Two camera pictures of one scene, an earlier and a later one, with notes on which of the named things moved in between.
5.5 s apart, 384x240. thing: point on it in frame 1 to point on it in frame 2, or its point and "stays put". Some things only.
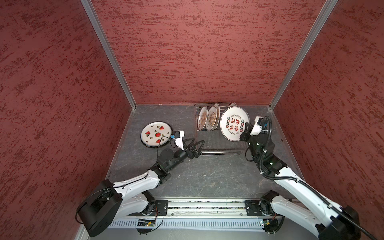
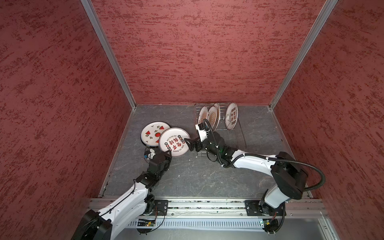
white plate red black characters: (233, 122) to (173, 139)
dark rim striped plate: (150, 136) stays put
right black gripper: (242, 137) to (193, 142)
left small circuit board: (144, 222) stays put
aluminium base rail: (205, 207) stays put
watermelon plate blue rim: (152, 132) stays put
